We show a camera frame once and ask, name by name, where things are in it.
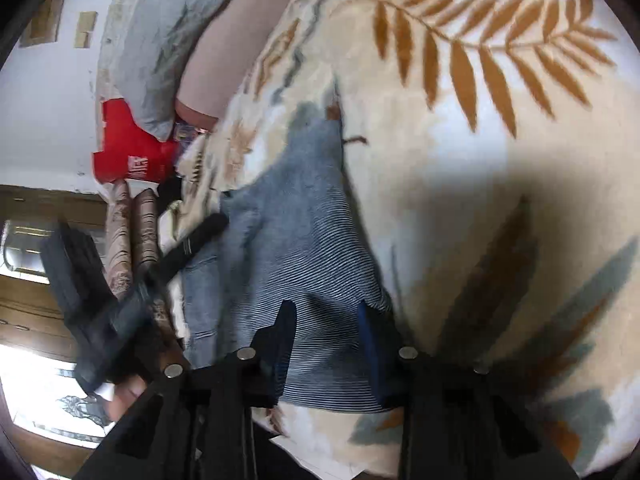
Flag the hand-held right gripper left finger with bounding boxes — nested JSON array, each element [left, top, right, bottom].
[[75, 300, 298, 480]]

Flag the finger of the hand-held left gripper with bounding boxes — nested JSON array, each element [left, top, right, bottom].
[[147, 212, 230, 288]]

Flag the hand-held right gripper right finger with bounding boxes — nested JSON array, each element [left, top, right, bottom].
[[356, 300, 571, 480]]

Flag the blue denim pants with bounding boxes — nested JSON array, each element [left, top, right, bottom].
[[180, 117, 396, 413]]

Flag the person's left hand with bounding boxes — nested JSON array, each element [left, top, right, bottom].
[[111, 377, 151, 417]]

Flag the striped rolled mat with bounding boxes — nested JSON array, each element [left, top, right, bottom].
[[105, 180, 134, 306], [131, 189, 175, 328]]

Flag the dark cloth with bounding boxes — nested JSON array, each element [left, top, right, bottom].
[[156, 179, 185, 213]]

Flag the colourful printed packet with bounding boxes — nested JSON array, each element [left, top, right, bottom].
[[174, 121, 208, 146]]

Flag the red paper bag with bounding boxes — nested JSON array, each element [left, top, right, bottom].
[[91, 99, 181, 184]]

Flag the brown and pink sofa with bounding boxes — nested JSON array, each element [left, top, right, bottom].
[[175, 0, 321, 133]]

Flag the grey quilted pillow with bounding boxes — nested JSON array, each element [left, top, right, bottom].
[[97, 0, 251, 142]]

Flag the leaf print blanket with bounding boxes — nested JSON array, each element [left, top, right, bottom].
[[165, 0, 631, 478]]

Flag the brown wall panel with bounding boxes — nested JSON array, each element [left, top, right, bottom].
[[19, 0, 69, 47]]

